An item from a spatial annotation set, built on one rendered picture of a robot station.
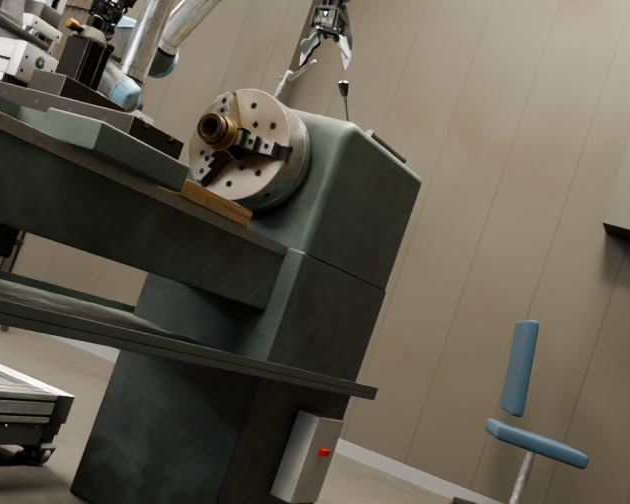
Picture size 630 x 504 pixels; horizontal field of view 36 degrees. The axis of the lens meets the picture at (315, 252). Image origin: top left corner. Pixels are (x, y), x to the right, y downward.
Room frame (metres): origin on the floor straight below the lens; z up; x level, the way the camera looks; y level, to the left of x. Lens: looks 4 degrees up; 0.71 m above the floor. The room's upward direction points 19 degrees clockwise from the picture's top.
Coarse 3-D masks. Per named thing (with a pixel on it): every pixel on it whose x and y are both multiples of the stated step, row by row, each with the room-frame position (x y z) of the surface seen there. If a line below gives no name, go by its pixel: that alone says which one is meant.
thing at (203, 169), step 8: (208, 152) 2.51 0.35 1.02; (216, 152) 2.51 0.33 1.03; (224, 152) 2.53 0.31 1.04; (208, 160) 2.53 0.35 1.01; (216, 160) 2.53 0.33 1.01; (224, 160) 2.55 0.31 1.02; (200, 168) 2.56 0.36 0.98; (208, 168) 2.55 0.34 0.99; (216, 168) 2.56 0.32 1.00; (200, 176) 2.56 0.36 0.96; (208, 176) 2.56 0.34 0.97; (208, 184) 2.59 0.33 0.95
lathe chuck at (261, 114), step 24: (240, 96) 2.59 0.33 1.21; (264, 96) 2.55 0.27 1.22; (264, 120) 2.54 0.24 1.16; (288, 120) 2.51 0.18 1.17; (192, 144) 2.64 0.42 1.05; (288, 144) 2.50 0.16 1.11; (192, 168) 2.62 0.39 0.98; (240, 168) 2.55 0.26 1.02; (264, 168) 2.52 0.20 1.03; (288, 168) 2.52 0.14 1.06; (216, 192) 2.57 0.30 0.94; (240, 192) 2.54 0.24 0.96; (264, 192) 2.53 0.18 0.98
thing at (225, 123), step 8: (200, 120) 2.46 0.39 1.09; (208, 120) 2.46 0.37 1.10; (216, 120) 2.47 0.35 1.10; (224, 120) 2.45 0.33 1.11; (232, 120) 2.48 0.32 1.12; (200, 128) 2.45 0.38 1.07; (208, 128) 2.48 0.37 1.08; (216, 128) 2.51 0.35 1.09; (224, 128) 2.44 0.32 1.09; (232, 128) 2.47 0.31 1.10; (200, 136) 2.45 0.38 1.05; (208, 136) 2.44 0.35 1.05; (216, 136) 2.43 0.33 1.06; (224, 136) 2.45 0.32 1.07; (232, 136) 2.47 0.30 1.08; (208, 144) 2.47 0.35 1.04; (216, 144) 2.46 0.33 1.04; (224, 144) 2.47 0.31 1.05
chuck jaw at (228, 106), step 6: (222, 96) 2.57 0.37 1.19; (228, 96) 2.56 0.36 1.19; (234, 96) 2.59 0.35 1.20; (222, 102) 2.57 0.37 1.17; (228, 102) 2.56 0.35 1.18; (234, 102) 2.57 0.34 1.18; (216, 108) 2.55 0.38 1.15; (222, 108) 2.54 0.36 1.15; (228, 108) 2.53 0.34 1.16; (234, 108) 2.56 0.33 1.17; (222, 114) 2.51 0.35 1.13; (228, 114) 2.52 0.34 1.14; (234, 114) 2.55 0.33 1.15; (234, 120) 2.54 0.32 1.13; (240, 120) 2.58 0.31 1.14; (240, 126) 2.57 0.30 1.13; (246, 132) 2.59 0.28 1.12
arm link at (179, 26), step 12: (192, 0) 2.88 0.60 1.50; (204, 0) 2.87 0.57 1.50; (216, 0) 2.88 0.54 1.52; (180, 12) 2.91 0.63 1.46; (192, 12) 2.90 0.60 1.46; (204, 12) 2.90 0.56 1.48; (168, 24) 2.94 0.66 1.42; (180, 24) 2.93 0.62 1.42; (192, 24) 2.93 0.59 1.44; (168, 36) 2.95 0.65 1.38; (180, 36) 2.96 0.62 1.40; (168, 48) 2.98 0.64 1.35; (156, 60) 2.99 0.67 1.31; (168, 60) 3.01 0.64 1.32; (156, 72) 3.04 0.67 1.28; (168, 72) 3.05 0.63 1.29
